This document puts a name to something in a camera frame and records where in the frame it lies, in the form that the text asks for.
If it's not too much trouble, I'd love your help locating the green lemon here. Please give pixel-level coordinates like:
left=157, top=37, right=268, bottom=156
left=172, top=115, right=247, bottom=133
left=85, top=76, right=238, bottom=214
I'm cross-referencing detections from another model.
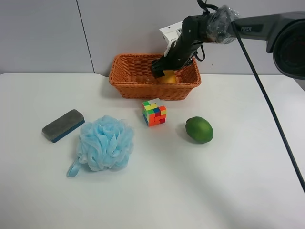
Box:
left=185, top=116, right=214, bottom=144

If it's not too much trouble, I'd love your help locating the grey blue whiteboard eraser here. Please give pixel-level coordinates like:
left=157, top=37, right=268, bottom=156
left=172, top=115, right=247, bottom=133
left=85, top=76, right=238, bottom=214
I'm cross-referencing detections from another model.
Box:
left=41, top=109, right=85, bottom=143

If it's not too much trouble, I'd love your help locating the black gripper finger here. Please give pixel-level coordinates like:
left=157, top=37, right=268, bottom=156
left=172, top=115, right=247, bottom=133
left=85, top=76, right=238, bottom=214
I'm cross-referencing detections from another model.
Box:
left=151, top=68, right=165, bottom=79

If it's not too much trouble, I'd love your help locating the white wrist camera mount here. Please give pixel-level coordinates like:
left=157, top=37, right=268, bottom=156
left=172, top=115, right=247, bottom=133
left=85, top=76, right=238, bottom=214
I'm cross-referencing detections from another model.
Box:
left=159, top=21, right=183, bottom=57

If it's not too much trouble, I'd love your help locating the orange woven basket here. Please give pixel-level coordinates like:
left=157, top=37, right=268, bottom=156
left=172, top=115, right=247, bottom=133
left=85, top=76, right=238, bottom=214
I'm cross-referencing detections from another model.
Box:
left=109, top=53, right=201, bottom=101

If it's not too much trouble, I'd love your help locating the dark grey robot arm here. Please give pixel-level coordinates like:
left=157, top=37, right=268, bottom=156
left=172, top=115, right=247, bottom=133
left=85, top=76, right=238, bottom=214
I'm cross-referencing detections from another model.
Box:
left=151, top=0, right=305, bottom=80

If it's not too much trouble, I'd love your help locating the black cable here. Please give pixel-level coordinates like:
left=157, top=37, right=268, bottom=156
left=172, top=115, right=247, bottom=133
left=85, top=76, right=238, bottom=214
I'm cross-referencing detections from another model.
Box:
left=196, top=0, right=305, bottom=196

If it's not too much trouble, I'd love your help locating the multicoloured puzzle cube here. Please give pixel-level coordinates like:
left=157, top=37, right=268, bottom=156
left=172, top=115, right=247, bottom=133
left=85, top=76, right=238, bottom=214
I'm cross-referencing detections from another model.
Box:
left=142, top=98, right=167, bottom=127

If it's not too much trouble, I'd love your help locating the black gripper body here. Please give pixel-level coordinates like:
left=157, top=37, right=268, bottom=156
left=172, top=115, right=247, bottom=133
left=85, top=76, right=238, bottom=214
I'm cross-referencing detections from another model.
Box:
left=151, top=15, right=211, bottom=71

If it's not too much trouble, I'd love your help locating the yellow mango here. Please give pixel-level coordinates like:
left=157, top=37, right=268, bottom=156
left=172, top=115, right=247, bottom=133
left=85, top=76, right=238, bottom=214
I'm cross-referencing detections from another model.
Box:
left=158, top=70, right=176, bottom=83

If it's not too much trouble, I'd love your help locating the light blue bath loofah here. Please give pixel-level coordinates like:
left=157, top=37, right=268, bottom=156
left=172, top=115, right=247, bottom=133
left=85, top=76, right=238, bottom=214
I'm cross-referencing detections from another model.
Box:
left=67, top=115, right=134, bottom=177

